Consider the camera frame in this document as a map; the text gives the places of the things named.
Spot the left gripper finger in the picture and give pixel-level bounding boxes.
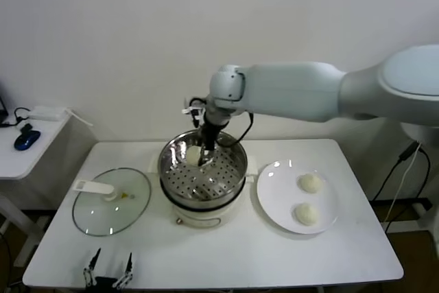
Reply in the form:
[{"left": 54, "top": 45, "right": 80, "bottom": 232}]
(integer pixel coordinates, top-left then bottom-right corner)
[
  {"left": 82, "top": 247, "right": 102, "bottom": 289},
  {"left": 112, "top": 252, "right": 134, "bottom": 290}
]

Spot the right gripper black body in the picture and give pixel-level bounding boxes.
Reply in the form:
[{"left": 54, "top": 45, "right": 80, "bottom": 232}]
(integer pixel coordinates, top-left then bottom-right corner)
[{"left": 200, "top": 121, "right": 224, "bottom": 152}]

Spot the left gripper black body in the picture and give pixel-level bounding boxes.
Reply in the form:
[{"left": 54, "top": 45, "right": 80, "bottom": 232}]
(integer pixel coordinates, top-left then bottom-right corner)
[{"left": 93, "top": 276, "right": 119, "bottom": 290}]

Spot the white steamed baozi bun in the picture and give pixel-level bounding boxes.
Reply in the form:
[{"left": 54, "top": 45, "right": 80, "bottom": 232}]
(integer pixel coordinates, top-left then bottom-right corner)
[
  {"left": 291, "top": 202, "right": 320, "bottom": 227},
  {"left": 185, "top": 145, "right": 202, "bottom": 167},
  {"left": 296, "top": 173, "right": 325, "bottom": 194}
]

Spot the stainless steel steamer basket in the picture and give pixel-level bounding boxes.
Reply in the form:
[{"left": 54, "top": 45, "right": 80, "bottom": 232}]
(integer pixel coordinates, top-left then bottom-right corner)
[{"left": 158, "top": 129, "right": 248, "bottom": 210}]

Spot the cream electric cooker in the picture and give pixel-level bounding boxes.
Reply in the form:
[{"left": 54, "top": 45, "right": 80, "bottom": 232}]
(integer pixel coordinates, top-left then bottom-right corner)
[{"left": 147, "top": 154, "right": 259, "bottom": 230}]

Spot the white round plate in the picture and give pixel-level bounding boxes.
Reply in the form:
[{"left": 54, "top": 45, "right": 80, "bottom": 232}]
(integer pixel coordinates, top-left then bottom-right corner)
[{"left": 256, "top": 159, "right": 340, "bottom": 236}]

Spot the white side table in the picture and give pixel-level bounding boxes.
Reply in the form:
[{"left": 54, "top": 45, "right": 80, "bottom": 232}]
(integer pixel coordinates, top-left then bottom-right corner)
[{"left": 0, "top": 106, "right": 94, "bottom": 269}]

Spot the blue computer mouse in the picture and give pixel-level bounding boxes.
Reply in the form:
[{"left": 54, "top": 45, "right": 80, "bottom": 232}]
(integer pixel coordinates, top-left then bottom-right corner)
[{"left": 13, "top": 130, "right": 42, "bottom": 152}]

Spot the laptop screen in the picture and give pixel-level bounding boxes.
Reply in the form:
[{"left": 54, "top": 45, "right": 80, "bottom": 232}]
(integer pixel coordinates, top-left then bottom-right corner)
[{"left": 0, "top": 80, "right": 10, "bottom": 121}]

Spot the white stand base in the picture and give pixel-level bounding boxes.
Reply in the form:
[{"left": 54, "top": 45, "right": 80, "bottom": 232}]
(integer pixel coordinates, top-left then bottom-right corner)
[{"left": 383, "top": 199, "right": 439, "bottom": 236}]

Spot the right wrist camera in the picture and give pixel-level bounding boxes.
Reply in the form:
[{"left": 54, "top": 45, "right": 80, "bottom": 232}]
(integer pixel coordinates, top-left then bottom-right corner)
[{"left": 181, "top": 96, "right": 207, "bottom": 123}]

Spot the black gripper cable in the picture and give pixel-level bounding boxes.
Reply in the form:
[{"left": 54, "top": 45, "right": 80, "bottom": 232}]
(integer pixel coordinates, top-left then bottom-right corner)
[{"left": 217, "top": 110, "right": 255, "bottom": 149}]

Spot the glass lid white handle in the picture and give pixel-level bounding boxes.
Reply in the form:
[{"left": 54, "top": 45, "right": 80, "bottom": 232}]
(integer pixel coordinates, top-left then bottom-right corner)
[{"left": 71, "top": 167, "right": 152, "bottom": 238}]

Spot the thin white cable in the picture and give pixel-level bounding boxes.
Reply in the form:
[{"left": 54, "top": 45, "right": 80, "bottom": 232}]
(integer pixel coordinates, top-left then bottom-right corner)
[{"left": 66, "top": 108, "right": 94, "bottom": 128}]

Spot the black thin desk cable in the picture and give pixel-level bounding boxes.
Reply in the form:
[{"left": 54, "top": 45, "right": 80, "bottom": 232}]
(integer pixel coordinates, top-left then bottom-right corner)
[{"left": 0, "top": 107, "right": 36, "bottom": 130}]

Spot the long white wall cable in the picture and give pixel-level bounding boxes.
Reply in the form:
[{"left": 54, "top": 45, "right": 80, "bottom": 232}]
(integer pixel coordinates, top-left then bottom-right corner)
[{"left": 385, "top": 141, "right": 425, "bottom": 226}]

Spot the black power cable with adapter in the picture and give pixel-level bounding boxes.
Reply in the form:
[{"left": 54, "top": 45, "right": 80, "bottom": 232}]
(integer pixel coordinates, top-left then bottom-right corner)
[{"left": 371, "top": 139, "right": 431, "bottom": 204}]

